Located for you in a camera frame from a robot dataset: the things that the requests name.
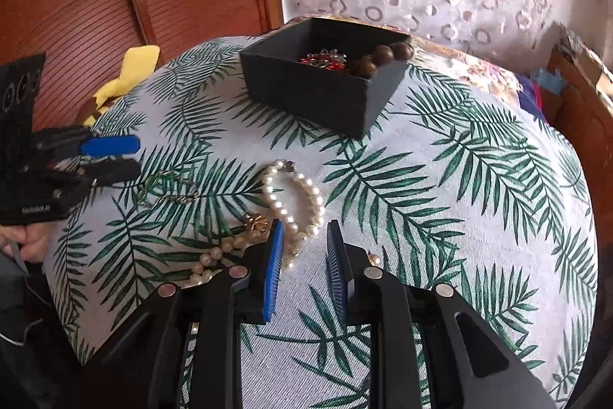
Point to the navy blue blanket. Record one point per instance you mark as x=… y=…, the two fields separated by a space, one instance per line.
x=527 y=100

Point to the black jewelry box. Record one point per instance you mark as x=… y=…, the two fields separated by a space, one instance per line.
x=311 y=92

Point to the cardboard box on cabinet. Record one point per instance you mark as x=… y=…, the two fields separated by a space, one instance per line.
x=582 y=49

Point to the yellow plush toy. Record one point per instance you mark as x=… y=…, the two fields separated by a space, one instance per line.
x=129 y=73

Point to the blue paper bag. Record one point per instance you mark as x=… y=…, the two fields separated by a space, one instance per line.
x=550 y=81

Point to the red bead jewelry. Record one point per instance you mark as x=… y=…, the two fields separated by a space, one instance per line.
x=322 y=59

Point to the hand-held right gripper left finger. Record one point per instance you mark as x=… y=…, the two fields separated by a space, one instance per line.
x=274 y=265

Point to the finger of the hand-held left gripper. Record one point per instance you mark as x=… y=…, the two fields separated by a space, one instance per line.
x=115 y=173
x=108 y=146

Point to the wooden cabinet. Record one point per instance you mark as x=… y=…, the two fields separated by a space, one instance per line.
x=584 y=107

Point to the person's left hand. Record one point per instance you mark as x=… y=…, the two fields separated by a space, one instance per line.
x=31 y=241

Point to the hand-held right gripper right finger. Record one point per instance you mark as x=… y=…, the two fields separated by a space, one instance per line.
x=337 y=265

